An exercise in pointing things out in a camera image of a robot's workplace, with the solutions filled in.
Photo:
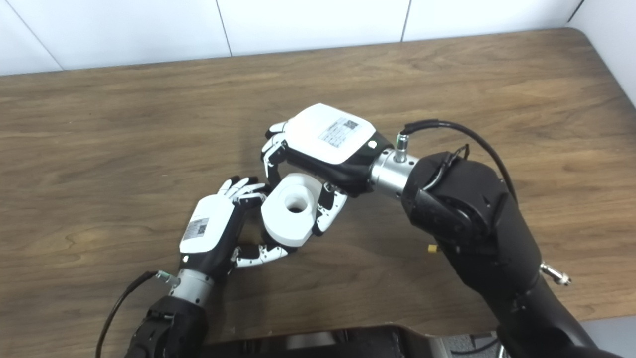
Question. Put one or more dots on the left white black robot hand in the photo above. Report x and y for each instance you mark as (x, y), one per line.
(208, 228)

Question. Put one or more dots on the black robot torso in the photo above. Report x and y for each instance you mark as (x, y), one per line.
(348, 345)

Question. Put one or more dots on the round white plastic piece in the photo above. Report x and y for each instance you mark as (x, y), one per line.
(283, 223)

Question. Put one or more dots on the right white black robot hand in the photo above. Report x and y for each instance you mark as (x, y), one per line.
(323, 139)

